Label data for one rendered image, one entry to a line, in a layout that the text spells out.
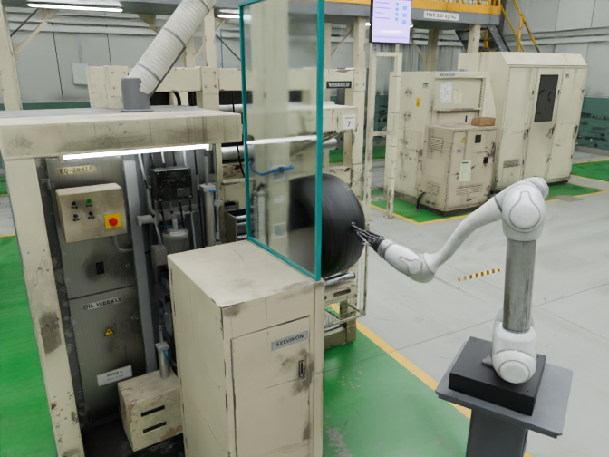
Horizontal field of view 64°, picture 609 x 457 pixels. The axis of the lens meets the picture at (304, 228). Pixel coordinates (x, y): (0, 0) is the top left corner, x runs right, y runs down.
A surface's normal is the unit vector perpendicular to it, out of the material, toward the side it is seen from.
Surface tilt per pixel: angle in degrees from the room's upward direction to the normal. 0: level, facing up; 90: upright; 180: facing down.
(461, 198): 90
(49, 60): 90
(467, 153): 90
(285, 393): 90
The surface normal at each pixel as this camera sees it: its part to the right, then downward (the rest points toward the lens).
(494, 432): -0.54, 0.25
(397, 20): 0.47, 0.27
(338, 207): 0.46, -0.38
